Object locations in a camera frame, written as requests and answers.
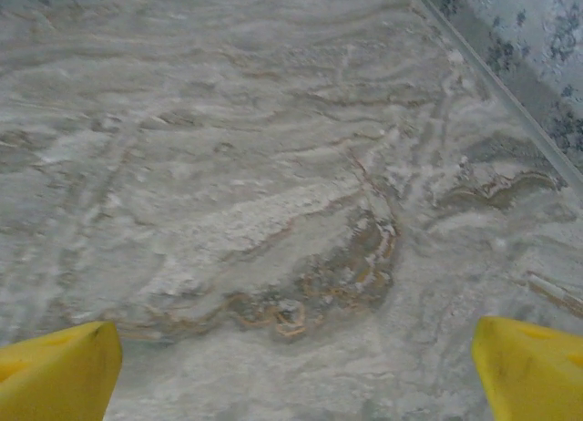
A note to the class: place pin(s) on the aluminium right table edge rail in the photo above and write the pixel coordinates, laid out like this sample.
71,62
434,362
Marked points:
501,74

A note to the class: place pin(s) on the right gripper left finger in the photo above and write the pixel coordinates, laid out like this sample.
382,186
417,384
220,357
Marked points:
54,375

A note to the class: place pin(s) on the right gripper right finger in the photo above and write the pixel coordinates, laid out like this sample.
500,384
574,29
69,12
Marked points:
533,375

